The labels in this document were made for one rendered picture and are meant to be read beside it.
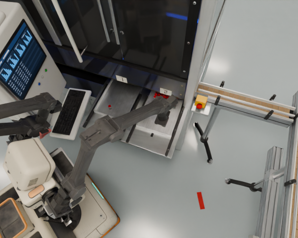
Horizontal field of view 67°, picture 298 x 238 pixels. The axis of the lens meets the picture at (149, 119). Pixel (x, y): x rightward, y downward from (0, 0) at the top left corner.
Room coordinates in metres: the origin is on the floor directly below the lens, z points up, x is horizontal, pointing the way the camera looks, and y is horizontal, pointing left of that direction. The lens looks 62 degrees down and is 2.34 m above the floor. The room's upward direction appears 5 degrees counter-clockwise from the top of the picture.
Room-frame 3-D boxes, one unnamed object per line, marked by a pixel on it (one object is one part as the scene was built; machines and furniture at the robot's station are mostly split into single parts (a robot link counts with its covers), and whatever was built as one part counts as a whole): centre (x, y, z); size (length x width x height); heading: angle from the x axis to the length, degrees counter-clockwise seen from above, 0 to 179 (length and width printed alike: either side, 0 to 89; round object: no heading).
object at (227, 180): (0.36, -0.93, 0.07); 0.50 x 0.08 x 0.14; 65
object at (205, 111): (0.86, -0.40, 0.87); 0.14 x 0.13 x 0.02; 155
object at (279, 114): (0.83, -0.69, 0.92); 0.69 x 0.16 x 0.16; 65
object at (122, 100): (0.97, 0.21, 0.90); 0.34 x 0.26 x 0.04; 155
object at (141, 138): (0.83, 0.09, 0.87); 0.70 x 0.48 x 0.02; 65
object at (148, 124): (0.82, -0.09, 0.90); 0.34 x 0.26 x 0.04; 156
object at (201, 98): (0.82, -0.37, 0.99); 0.08 x 0.07 x 0.07; 155
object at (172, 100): (0.65, -0.11, 1.29); 0.11 x 0.09 x 0.12; 128
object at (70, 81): (1.28, 0.64, 0.73); 1.98 x 0.01 x 0.25; 65
